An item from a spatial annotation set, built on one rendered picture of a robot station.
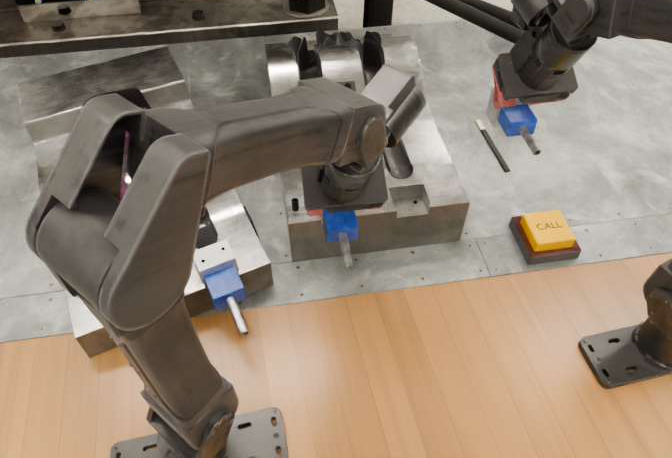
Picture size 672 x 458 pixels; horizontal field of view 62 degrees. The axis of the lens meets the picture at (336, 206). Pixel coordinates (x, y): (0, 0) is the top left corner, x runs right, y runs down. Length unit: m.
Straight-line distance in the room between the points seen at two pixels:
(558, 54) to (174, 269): 0.53
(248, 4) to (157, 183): 1.16
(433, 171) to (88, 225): 0.58
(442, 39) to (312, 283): 0.70
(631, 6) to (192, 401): 0.57
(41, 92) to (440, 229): 0.69
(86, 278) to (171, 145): 0.10
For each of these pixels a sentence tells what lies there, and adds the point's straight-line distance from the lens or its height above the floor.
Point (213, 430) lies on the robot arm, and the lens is 0.60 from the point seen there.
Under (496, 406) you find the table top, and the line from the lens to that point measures 0.76.
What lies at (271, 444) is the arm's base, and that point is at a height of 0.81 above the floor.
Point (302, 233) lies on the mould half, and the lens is 0.79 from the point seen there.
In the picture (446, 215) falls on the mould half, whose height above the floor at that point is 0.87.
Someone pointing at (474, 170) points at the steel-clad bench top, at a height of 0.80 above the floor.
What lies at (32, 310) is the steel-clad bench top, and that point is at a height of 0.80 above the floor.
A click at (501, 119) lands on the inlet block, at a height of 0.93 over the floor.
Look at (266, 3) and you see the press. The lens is 1.47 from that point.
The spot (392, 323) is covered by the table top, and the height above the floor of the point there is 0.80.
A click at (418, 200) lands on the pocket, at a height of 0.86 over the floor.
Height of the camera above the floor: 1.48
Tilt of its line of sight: 48 degrees down
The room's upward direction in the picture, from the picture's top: straight up
